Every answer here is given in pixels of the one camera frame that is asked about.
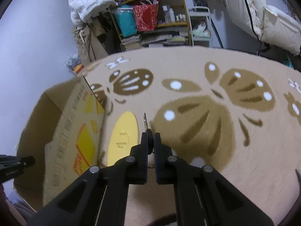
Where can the wooden bookshelf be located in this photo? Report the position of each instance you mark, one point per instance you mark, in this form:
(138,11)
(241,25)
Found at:
(172,25)

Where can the beige butterfly pattern rug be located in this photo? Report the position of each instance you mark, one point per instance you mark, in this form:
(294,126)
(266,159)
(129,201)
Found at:
(237,112)

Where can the white utility cart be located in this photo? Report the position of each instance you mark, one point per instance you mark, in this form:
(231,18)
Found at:
(199,18)

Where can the white bedding duvet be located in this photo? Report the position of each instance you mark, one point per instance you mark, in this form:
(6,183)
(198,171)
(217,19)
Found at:
(266,23)

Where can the beige hanging coat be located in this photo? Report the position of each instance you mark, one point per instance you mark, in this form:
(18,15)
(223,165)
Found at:
(88,39)

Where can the yellow round disc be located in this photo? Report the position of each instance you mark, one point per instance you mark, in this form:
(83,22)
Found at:
(124,136)

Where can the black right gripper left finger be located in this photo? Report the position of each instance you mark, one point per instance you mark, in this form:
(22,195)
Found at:
(99,196)

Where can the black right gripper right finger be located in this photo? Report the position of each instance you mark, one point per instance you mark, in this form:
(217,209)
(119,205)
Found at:
(202,195)

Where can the red patterned bag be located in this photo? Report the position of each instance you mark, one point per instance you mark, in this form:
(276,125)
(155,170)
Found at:
(145,17)

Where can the brown cardboard box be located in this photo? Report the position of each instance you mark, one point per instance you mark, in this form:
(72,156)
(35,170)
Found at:
(63,135)

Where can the teal storage bin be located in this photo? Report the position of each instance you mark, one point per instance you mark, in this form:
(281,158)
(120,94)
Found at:
(124,16)

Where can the white puffer jacket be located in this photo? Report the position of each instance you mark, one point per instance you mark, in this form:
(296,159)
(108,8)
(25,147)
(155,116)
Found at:
(81,11)

